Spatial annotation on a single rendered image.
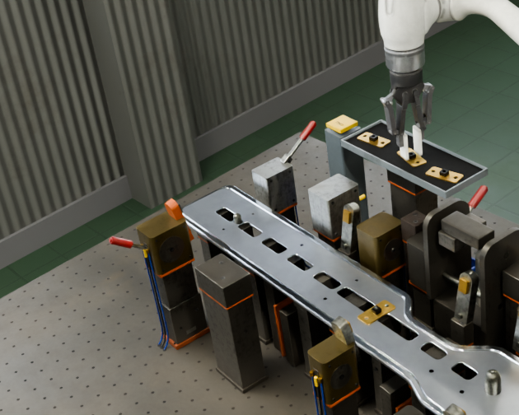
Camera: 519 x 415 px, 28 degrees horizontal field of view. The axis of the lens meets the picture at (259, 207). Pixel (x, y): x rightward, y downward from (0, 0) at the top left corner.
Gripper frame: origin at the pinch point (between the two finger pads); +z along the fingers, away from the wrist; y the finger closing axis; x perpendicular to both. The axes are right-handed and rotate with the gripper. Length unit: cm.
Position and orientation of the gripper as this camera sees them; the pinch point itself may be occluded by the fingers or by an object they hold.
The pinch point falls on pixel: (410, 142)
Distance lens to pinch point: 249.7
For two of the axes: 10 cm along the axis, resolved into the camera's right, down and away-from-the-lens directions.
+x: 3.8, 4.6, -8.0
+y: -9.2, 3.1, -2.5
